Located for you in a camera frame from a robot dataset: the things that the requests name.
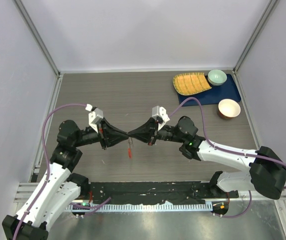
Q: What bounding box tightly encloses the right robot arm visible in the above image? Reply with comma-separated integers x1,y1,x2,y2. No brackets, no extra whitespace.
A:
128,116,286,200

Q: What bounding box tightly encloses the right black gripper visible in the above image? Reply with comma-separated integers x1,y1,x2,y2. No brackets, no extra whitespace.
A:
128,117,185,146

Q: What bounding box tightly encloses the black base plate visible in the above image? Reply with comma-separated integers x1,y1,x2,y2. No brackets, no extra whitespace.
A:
88,181,239,205

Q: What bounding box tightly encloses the aluminium frame post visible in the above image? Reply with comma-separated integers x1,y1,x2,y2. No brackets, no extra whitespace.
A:
233,0,280,74
12,0,60,78

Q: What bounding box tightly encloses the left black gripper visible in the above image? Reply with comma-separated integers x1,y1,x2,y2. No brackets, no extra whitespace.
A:
73,117,129,150

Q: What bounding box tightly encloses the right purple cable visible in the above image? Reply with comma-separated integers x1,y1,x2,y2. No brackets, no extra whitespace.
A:
169,96,286,218

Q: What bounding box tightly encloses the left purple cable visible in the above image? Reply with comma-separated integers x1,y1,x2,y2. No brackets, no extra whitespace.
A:
12,102,89,240

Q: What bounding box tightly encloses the light green bowl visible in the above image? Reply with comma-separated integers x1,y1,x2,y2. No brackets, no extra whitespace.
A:
207,69,227,86

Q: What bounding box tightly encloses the yellow woven bamboo plate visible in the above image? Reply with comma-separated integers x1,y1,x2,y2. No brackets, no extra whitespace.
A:
172,72,212,96

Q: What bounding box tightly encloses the purple cable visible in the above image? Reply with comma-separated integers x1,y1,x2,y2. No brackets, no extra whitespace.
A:
169,96,286,218
12,102,89,240

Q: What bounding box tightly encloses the white slotted cable duct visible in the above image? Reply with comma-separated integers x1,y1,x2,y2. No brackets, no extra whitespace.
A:
67,201,213,213

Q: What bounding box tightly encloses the brown white bowl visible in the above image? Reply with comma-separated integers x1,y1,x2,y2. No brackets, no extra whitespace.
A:
217,98,241,119

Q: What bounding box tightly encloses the right aluminium frame post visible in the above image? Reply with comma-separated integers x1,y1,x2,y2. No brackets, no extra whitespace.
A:
233,0,280,74

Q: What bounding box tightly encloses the left aluminium frame post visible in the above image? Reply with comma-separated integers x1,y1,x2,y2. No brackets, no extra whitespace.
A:
12,0,60,78

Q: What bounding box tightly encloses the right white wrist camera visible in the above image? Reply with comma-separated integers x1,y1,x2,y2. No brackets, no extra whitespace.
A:
152,105,170,131

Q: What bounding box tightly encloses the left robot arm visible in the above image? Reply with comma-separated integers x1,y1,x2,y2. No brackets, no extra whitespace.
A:
2,119,128,240

